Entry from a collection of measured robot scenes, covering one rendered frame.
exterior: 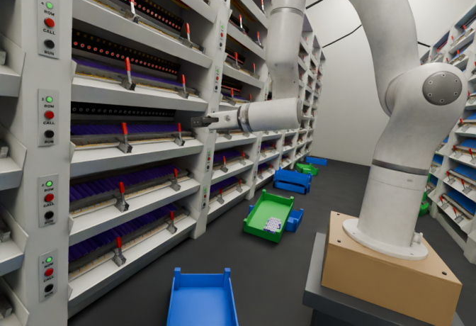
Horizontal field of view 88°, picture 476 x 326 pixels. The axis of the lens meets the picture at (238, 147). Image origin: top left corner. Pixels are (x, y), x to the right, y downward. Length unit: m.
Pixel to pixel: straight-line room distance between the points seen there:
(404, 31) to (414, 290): 0.56
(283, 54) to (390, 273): 0.55
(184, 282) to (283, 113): 0.71
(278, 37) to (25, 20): 0.54
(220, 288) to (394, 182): 0.70
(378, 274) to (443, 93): 0.39
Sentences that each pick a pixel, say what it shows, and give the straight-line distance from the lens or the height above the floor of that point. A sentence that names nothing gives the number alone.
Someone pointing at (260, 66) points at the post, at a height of 0.98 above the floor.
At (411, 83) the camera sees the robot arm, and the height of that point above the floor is 0.76.
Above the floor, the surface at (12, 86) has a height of 0.65.
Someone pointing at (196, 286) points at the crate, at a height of 0.00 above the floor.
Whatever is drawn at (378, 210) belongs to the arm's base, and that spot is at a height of 0.47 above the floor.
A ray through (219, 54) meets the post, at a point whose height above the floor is 0.90.
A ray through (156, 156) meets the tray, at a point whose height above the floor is 0.46.
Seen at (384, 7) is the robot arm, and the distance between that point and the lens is 0.71.
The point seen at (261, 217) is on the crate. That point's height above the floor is 0.05.
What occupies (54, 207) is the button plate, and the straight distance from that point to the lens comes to 0.75.
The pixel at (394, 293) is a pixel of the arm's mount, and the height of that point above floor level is 0.32.
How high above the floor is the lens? 0.66
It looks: 9 degrees down
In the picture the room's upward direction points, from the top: 7 degrees clockwise
